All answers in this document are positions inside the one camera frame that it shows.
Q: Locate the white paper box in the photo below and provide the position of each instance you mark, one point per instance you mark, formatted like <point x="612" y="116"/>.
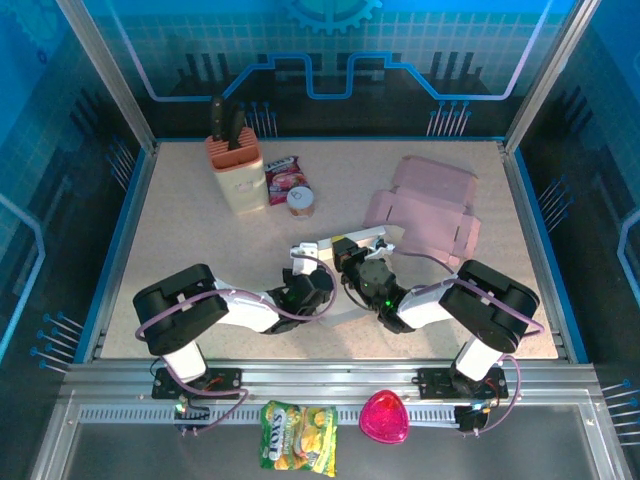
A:
<point x="357" y="234"/>

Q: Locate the pink paper box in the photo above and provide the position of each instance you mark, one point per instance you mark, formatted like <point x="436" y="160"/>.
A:
<point x="430" y="210"/>

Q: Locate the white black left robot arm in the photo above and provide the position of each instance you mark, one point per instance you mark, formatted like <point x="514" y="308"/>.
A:
<point x="175" y="300"/>

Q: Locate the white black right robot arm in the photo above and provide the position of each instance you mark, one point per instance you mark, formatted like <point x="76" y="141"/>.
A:
<point x="495" y="305"/>

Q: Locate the small tin can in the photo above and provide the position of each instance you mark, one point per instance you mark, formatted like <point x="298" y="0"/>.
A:
<point x="300" y="200"/>

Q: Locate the red candy bag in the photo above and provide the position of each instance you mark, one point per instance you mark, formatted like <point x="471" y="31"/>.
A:
<point x="282" y="175"/>

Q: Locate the beige knife block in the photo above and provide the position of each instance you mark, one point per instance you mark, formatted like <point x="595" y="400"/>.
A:
<point x="240" y="185"/>

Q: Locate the pink triangular plastic container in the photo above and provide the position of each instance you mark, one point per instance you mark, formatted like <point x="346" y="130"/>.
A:
<point x="384" y="417"/>

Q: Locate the yellow green candy bag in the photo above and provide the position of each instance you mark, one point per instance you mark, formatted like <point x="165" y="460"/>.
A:
<point x="300" y="437"/>

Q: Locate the black controller board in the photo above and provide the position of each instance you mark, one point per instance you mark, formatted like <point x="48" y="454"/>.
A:
<point x="192" y="412"/>
<point x="467" y="417"/>

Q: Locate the aluminium front rail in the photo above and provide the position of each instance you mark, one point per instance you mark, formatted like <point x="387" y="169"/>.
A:
<point x="325" y="380"/>

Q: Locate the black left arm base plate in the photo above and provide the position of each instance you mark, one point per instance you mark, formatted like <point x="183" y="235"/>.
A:
<point x="227" y="382"/>

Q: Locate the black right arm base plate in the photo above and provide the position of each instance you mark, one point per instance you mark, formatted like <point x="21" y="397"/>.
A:
<point x="432" y="382"/>

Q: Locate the aluminium frame post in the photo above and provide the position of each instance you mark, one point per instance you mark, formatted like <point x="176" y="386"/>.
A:
<point x="542" y="85"/>
<point x="110" y="85"/>

